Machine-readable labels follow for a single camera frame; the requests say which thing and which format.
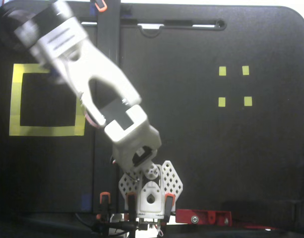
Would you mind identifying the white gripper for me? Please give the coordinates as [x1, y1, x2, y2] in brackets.
[0, 1, 73, 50]

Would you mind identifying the orange black spring clamp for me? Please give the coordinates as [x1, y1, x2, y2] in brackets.
[99, 191, 112, 223]
[91, 0, 108, 12]
[164, 193, 177, 224]
[125, 192, 138, 223]

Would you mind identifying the yellow tape square outline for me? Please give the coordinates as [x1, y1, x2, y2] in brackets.
[9, 63, 86, 136]

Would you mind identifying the blue tape piece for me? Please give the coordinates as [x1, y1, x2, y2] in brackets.
[81, 193, 93, 212]

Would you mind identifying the red screw clamp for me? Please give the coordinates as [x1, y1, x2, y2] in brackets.
[213, 210, 233, 226]

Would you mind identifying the black rail strip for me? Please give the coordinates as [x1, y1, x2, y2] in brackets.
[93, 0, 122, 214]

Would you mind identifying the black power cable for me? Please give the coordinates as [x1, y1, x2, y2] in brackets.
[74, 212, 100, 233]

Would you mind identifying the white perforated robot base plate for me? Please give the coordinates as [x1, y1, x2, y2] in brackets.
[118, 160, 184, 208]

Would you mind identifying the red triangular corner bracket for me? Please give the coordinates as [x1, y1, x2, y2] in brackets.
[176, 209, 216, 225]

